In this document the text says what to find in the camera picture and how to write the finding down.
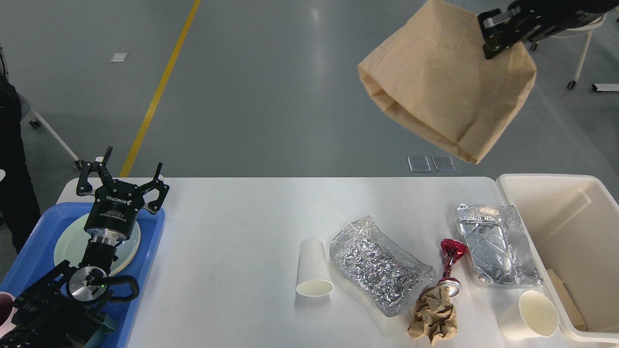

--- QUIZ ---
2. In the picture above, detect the white bar on floor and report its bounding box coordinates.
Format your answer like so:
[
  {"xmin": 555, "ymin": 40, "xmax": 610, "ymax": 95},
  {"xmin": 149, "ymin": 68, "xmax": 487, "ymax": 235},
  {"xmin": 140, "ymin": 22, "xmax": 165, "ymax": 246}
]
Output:
[{"xmin": 591, "ymin": 83, "xmax": 619, "ymax": 92}]

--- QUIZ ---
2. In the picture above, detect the light green plate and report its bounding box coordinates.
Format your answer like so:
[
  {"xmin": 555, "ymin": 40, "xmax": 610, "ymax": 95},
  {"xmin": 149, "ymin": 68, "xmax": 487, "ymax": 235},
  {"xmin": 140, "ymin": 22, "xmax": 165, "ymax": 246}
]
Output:
[{"xmin": 53, "ymin": 214, "xmax": 141, "ymax": 276}]

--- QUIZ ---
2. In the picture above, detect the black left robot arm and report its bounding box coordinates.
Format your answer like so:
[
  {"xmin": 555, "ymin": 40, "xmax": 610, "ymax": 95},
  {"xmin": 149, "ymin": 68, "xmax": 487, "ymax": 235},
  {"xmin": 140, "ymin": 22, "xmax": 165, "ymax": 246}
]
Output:
[{"xmin": 1, "ymin": 148, "xmax": 169, "ymax": 348}]

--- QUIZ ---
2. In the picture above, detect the pink cup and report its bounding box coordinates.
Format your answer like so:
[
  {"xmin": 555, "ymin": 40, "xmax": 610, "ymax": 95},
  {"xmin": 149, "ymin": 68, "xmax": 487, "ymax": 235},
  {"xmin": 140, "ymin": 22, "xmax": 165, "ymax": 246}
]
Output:
[{"xmin": 0, "ymin": 291, "xmax": 17, "ymax": 337}]

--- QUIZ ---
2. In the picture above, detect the white paper cup lying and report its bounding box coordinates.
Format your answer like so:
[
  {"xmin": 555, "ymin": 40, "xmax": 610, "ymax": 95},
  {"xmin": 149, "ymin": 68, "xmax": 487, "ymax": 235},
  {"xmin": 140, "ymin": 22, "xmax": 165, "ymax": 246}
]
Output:
[{"xmin": 295, "ymin": 239, "xmax": 334, "ymax": 297}]

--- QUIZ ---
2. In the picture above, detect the crumpled brown paper ball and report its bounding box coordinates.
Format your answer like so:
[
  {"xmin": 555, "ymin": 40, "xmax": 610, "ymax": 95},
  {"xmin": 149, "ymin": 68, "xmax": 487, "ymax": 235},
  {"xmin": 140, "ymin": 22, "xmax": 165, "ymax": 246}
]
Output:
[{"xmin": 407, "ymin": 286, "xmax": 458, "ymax": 346}]

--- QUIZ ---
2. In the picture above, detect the upright white paper cup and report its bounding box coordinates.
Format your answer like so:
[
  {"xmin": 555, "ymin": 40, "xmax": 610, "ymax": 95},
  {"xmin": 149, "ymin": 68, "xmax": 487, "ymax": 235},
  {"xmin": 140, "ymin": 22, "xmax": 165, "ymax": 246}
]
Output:
[{"xmin": 498, "ymin": 290, "xmax": 559, "ymax": 341}]

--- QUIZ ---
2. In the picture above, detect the flat foil tray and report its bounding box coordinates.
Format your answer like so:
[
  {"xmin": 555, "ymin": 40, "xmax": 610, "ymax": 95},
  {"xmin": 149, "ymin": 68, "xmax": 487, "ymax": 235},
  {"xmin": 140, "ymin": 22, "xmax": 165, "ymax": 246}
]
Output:
[{"xmin": 455, "ymin": 203, "xmax": 544, "ymax": 288}]

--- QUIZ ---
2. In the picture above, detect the white plastic bin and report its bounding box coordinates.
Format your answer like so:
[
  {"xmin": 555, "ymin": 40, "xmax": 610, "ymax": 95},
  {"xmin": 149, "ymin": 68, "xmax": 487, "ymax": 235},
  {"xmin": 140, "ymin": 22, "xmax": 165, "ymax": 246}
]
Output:
[{"xmin": 497, "ymin": 174, "xmax": 619, "ymax": 348}]

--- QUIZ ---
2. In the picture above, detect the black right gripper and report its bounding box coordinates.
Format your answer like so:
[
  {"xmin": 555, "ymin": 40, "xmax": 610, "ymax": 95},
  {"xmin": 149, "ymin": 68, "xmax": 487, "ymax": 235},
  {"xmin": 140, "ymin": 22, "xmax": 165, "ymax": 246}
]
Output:
[{"xmin": 477, "ymin": 0, "xmax": 619, "ymax": 60}]

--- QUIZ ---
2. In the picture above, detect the brown paper bag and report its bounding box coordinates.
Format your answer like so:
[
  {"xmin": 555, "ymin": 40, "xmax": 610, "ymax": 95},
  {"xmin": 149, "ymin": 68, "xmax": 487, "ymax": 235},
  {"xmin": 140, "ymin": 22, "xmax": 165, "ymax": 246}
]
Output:
[{"xmin": 357, "ymin": 0, "xmax": 537, "ymax": 164}]

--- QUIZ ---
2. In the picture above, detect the cardboard piece in bin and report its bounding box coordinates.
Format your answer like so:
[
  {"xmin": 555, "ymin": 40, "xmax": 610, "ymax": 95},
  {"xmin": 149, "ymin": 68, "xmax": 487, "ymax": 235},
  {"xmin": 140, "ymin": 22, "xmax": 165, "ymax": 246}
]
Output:
[{"xmin": 546, "ymin": 269, "xmax": 588, "ymax": 331}]

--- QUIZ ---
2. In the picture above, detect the white chair on wheels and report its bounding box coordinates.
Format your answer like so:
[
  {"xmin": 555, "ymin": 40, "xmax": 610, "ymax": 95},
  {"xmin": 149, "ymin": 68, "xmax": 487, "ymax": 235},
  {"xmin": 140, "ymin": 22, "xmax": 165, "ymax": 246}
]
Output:
[{"xmin": 551, "ymin": 14, "xmax": 606, "ymax": 90}]

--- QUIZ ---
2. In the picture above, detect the blue plastic tray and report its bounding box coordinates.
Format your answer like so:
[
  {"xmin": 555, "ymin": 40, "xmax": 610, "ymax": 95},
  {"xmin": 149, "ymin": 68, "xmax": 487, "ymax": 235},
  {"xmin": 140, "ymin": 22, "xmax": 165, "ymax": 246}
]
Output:
[{"xmin": 0, "ymin": 202, "xmax": 165, "ymax": 348}]

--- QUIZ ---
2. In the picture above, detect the person in black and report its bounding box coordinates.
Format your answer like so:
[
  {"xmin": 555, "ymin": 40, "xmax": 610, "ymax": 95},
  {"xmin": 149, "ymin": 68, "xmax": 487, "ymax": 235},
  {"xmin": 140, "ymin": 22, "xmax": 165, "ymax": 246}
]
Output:
[{"xmin": 0, "ymin": 59, "xmax": 41, "ymax": 253}]

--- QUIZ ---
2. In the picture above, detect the crushed red can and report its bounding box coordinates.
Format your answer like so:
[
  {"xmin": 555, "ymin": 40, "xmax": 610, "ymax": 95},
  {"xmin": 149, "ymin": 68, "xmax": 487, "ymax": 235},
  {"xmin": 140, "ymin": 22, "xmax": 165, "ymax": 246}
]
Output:
[{"xmin": 437, "ymin": 238, "xmax": 469, "ymax": 299}]

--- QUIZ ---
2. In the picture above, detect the teal mug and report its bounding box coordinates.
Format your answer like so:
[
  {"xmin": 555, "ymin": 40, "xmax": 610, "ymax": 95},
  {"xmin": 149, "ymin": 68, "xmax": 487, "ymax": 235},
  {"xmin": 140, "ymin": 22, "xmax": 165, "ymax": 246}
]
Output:
[{"xmin": 92, "ymin": 315, "xmax": 118, "ymax": 341}]

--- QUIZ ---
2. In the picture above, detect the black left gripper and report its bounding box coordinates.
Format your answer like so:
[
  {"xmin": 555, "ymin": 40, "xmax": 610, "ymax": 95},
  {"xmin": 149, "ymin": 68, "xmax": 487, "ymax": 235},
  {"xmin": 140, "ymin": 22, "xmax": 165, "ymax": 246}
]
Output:
[{"xmin": 76, "ymin": 146, "xmax": 170, "ymax": 241}]

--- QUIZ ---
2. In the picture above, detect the crumpled foil bag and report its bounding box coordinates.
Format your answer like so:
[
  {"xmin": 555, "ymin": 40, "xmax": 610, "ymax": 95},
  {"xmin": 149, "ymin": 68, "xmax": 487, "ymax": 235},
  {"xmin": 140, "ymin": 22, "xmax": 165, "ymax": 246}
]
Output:
[{"xmin": 329, "ymin": 216, "xmax": 436, "ymax": 317}]

